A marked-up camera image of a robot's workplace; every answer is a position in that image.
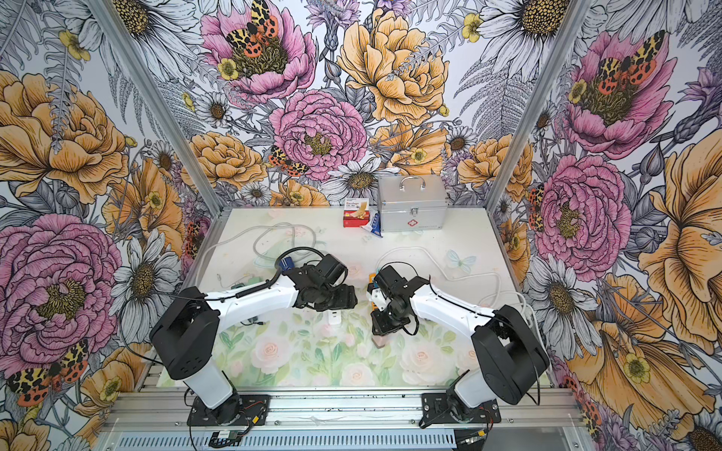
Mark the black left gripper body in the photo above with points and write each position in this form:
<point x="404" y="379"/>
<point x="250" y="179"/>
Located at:
<point x="333" y="298"/>

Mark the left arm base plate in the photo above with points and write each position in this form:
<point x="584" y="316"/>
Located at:
<point x="240" y="410"/>

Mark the blue white tissue pack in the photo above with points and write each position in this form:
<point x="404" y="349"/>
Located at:
<point x="374" y="226"/>

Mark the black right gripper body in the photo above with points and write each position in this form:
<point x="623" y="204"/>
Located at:
<point x="390" y="318"/>

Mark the white power strip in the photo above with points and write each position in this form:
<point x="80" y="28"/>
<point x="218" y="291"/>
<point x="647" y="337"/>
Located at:
<point x="334" y="318"/>

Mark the silver first aid case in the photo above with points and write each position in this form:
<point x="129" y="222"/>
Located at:
<point x="412" y="203"/>

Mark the pink USB charger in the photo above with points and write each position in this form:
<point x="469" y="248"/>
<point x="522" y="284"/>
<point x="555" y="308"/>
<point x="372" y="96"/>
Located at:
<point x="380" y="341"/>

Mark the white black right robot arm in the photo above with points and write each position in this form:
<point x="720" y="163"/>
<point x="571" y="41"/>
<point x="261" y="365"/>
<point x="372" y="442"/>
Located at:
<point x="510" y="357"/>

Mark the red white bandage box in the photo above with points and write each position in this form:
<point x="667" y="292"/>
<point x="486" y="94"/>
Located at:
<point x="356" y="212"/>

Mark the aluminium front rail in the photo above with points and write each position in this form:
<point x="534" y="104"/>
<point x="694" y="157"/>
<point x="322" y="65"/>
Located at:
<point x="163" y="409"/>

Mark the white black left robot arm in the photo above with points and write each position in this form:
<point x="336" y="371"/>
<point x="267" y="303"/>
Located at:
<point x="185" y="334"/>

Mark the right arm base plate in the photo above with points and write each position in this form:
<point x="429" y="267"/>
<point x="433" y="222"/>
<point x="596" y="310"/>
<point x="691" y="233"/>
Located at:
<point x="442" y="409"/>

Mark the blue device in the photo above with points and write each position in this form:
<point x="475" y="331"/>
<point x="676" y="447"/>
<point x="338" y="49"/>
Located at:
<point x="285" y="264"/>

